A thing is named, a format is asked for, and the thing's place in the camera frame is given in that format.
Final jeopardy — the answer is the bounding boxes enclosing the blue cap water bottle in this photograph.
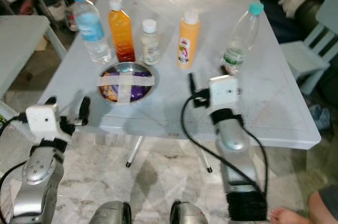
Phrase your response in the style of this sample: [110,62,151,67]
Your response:
[71,0,112,65]

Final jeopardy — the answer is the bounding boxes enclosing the steel bowl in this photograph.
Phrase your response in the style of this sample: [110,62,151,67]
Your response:
[97,62,158,104]

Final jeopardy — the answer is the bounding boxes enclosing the silver robot right leg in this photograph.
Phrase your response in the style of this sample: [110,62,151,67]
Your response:
[170,201,210,224]

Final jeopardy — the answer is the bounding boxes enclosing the small grey plastic table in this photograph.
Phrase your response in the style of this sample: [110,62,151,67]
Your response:
[0,15,68,124]

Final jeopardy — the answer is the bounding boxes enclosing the clear bottle teal cap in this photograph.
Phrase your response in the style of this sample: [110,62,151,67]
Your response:
[221,3,265,76]

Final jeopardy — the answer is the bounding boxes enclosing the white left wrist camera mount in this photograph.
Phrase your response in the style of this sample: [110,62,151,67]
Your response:
[25,104,60,141]

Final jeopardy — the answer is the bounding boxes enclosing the grey plastic folding table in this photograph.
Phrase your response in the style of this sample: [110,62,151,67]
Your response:
[38,0,323,174]

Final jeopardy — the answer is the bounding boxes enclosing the beige masking tape strip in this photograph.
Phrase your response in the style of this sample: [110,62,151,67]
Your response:
[119,71,134,104]
[98,74,156,88]

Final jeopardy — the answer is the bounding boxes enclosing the silver robot leg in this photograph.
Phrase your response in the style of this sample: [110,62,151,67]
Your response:
[170,201,210,224]
[89,201,133,224]

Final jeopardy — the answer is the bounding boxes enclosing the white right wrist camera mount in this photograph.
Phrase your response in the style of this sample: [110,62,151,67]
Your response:
[209,75,239,111]

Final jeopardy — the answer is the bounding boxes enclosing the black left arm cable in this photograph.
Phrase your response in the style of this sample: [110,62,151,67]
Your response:
[0,114,32,193]

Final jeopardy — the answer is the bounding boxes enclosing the yellow squeeze bottle white cap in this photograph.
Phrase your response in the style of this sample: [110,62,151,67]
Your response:
[177,10,201,70]

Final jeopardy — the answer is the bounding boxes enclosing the silver robot left leg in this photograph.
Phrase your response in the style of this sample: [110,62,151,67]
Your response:
[89,201,133,224]

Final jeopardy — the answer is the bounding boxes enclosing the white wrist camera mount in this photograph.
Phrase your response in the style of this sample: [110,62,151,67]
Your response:
[209,75,239,111]
[25,104,60,141]

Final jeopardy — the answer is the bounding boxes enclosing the crumpled grey cloth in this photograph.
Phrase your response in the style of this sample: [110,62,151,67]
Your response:
[308,105,334,130]

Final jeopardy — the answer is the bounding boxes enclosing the orange juice bottle white cap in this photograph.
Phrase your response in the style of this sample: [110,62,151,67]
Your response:
[108,0,136,63]

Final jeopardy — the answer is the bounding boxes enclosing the pale blue plastic chair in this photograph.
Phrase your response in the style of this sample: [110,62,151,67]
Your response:
[279,0,338,96]

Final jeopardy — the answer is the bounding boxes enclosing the person's bare leg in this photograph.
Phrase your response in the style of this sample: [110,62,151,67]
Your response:
[269,184,338,224]

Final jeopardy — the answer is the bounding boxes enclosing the small white drink bottle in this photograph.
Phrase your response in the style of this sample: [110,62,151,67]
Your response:
[141,19,162,66]

